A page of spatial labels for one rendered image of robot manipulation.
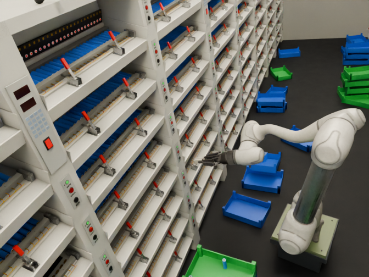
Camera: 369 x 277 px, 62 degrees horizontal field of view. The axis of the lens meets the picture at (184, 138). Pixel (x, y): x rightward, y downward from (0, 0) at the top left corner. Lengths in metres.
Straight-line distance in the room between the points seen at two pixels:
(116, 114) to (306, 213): 1.01
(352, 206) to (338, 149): 1.26
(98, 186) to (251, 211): 1.46
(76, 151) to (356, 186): 2.15
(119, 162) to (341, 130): 0.89
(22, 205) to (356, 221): 2.06
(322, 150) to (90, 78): 0.91
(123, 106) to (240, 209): 1.45
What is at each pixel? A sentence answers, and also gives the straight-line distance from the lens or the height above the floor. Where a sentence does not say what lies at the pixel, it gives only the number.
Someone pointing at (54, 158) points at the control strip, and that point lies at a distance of 0.97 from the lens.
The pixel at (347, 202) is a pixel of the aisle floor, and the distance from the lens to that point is 2.56.
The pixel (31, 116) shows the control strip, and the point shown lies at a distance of 0.91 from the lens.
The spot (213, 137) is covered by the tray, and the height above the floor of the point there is 0.51.
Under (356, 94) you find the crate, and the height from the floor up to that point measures 0.03.
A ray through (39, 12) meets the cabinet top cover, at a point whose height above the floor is 1.68.
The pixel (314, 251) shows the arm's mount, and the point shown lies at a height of 0.22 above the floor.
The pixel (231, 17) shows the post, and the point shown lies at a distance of 2.72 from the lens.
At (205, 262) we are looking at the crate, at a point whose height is 0.40.
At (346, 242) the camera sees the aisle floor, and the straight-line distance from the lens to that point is 2.32.
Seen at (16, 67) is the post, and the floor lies 1.59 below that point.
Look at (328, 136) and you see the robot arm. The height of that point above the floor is 1.05.
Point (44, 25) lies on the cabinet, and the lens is 1.24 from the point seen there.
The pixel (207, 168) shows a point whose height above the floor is 0.33.
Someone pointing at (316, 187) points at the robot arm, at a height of 0.76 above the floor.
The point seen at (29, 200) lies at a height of 1.26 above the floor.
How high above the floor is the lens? 1.80
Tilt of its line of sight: 33 degrees down
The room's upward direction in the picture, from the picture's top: 11 degrees counter-clockwise
